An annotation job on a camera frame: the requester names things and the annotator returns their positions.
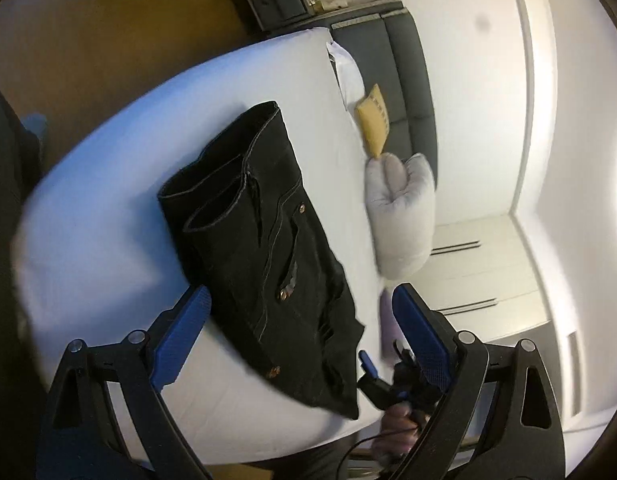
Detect purple cushion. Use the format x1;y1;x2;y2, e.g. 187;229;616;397
379;288;405;365

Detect black cable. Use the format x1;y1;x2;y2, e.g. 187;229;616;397
335;426;420;480

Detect folded grey duvet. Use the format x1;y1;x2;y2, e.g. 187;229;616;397
365;153;436;281

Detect black jeans pants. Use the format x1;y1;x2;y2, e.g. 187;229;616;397
158;101;363;419

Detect white pillow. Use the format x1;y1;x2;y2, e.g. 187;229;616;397
327;41;366;114

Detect yellow cushion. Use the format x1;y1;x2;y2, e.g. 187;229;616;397
356;84;391;158

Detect white wardrobe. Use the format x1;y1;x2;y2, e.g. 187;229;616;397
412;216;550;341

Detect white bed mattress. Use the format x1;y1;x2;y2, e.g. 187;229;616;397
10;27;395;465

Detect person's right hand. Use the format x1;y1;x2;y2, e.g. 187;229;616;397
371;403;431;467

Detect grey bed headboard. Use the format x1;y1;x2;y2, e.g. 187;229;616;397
331;9;438;176

